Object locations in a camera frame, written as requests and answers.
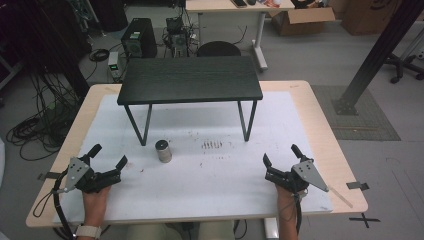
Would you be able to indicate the person's left hand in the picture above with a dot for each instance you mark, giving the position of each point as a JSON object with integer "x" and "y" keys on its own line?
{"x": 95, "y": 203}

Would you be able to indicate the small metal can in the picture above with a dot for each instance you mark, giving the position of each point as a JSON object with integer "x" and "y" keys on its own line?
{"x": 163, "y": 151}

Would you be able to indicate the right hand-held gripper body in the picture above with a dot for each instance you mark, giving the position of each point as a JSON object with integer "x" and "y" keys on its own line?
{"x": 295, "y": 178}

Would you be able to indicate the grey floor mat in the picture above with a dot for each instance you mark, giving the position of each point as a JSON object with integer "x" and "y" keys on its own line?
{"x": 363, "y": 126}

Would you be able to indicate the thin wooden stick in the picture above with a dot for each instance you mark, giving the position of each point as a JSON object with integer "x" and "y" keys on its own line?
{"x": 340, "y": 197}

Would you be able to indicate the white-legged wooden desk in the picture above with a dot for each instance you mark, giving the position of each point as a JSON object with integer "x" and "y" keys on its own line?
{"x": 220, "y": 5}

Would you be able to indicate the black round chair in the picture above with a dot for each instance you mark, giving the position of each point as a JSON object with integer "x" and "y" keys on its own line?
{"x": 218, "y": 49}

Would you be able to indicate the black computer tower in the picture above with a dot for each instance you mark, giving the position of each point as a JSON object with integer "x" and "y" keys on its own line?
{"x": 140, "y": 38}

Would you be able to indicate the black small table shelf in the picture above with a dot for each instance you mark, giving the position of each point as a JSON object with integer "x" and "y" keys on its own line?
{"x": 190, "y": 80}

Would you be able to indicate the white table leg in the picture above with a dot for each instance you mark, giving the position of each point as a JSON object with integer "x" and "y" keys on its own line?
{"x": 271, "y": 228}

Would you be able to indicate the light wooden table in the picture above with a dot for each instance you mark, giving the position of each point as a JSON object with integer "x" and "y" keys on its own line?
{"x": 336, "y": 146}

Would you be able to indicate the black smartphone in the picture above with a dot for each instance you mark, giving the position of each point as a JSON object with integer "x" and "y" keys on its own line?
{"x": 238, "y": 3}

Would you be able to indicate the beige wrist watch band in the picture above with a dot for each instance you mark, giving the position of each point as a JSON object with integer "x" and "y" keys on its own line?
{"x": 88, "y": 230}

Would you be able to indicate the grey power supply unit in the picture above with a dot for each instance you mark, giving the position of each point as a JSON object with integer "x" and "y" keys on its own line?
{"x": 113, "y": 65}

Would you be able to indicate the open cardboard box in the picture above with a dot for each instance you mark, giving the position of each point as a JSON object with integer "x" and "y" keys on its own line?
{"x": 301, "y": 21}

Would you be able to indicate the black tape strip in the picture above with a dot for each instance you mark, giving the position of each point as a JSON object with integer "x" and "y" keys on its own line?
{"x": 357, "y": 185}
{"x": 49, "y": 175}

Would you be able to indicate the black tape cross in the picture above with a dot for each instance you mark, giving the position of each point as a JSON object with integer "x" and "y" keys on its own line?
{"x": 365, "y": 220}

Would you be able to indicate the person's right hand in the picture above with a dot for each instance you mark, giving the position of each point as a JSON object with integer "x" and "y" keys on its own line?
{"x": 285, "y": 198}

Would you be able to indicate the open computer with fan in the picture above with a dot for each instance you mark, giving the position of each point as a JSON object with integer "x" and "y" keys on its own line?
{"x": 176, "y": 38}

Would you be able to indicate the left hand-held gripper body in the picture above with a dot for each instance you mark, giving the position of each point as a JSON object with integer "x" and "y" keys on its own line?
{"x": 85, "y": 178}

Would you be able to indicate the large closed cardboard box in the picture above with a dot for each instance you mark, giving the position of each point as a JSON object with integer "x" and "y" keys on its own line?
{"x": 366, "y": 16}

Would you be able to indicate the white table mat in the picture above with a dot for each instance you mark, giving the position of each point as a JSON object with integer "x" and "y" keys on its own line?
{"x": 206, "y": 180}

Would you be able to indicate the black office chair base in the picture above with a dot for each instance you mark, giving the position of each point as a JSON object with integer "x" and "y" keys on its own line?
{"x": 405, "y": 68}

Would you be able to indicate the black metal pillar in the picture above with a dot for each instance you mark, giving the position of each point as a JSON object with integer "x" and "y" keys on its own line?
{"x": 376, "y": 56}

